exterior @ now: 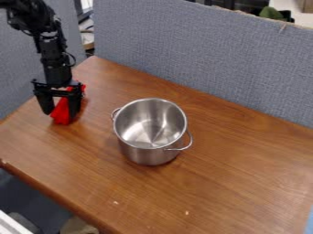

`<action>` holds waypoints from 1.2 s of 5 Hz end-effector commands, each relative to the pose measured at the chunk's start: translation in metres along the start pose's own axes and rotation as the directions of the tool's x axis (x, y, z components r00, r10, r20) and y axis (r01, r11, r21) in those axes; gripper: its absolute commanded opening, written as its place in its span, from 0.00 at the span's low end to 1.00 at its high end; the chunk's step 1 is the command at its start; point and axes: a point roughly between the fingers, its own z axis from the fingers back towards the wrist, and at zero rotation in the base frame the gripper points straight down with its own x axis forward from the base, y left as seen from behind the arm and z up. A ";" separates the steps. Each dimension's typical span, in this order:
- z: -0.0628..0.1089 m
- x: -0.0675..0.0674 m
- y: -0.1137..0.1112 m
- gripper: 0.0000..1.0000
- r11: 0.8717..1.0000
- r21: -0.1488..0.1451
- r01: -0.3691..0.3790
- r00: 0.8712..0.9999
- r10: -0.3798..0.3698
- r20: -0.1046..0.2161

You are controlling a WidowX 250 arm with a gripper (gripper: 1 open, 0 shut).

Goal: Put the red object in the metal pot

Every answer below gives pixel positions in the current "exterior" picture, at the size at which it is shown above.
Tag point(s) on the grey fabric partition left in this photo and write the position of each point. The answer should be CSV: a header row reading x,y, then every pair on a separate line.
x,y
20,63

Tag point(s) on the grey fabric partition right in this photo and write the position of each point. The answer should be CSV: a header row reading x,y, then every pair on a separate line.
x,y
246,59

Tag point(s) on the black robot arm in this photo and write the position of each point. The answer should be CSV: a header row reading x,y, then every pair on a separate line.
x,y
35,19

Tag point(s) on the red rectangular block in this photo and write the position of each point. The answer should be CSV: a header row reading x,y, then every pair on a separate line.
x,y
59,114

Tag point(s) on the grey fabric partition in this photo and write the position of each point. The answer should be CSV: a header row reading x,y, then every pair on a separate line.
x,y
246,59
20,63

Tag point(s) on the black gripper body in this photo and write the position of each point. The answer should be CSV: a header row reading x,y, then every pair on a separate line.
x,y
58,83

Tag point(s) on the stainless steel pot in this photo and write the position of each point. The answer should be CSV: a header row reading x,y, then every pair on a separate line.
x,y
151,129

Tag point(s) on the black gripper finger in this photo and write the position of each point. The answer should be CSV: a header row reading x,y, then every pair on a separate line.
x,y
74,103
46,102

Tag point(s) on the green object behind partition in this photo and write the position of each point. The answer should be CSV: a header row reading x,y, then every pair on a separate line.
x,y
270,13

